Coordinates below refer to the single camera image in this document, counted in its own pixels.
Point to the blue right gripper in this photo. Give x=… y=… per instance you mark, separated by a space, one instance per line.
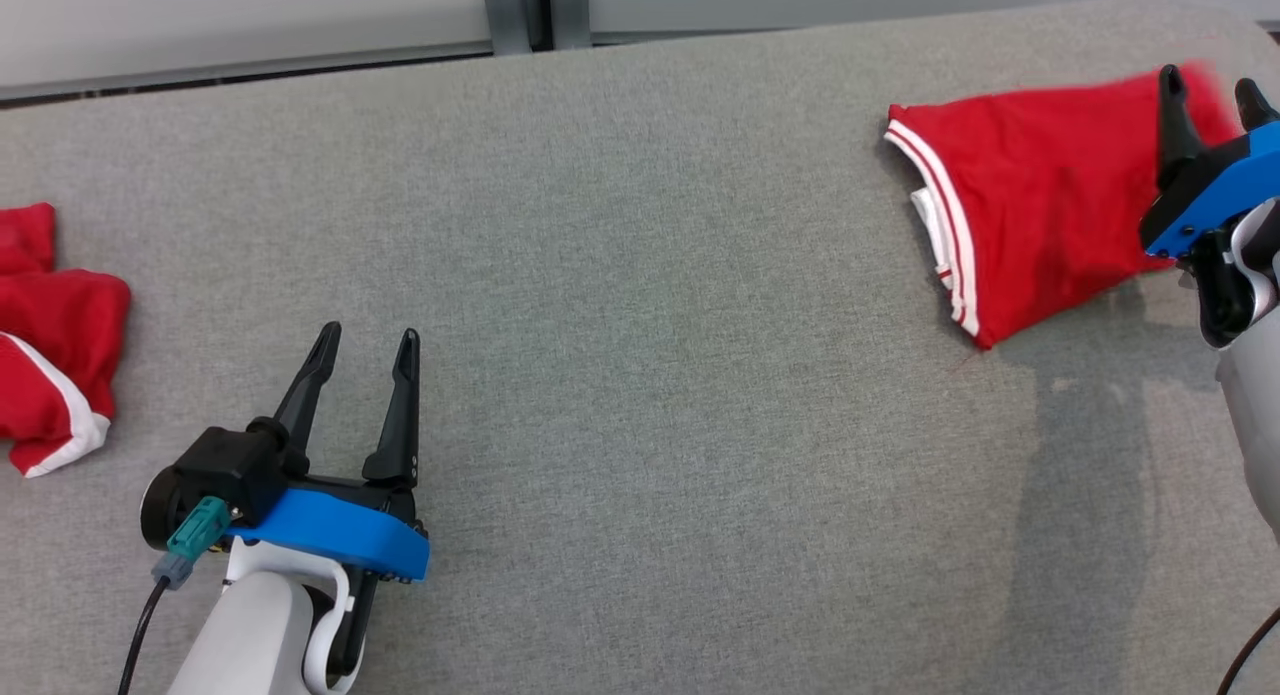
x=1210 y=190

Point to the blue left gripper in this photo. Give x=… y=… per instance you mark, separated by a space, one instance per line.
x=340 y=525

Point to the red and white jersey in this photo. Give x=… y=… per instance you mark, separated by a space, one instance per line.
x=1040 y=195

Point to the red shorts with white stripe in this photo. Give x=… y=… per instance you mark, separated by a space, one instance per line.
x=50 y=345

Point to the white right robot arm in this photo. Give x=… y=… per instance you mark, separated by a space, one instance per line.
x=1255 y=405

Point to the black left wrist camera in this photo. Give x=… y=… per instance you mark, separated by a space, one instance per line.
x=225 y=470

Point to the grey double partition post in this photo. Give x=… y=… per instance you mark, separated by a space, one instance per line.
x=535 y=10

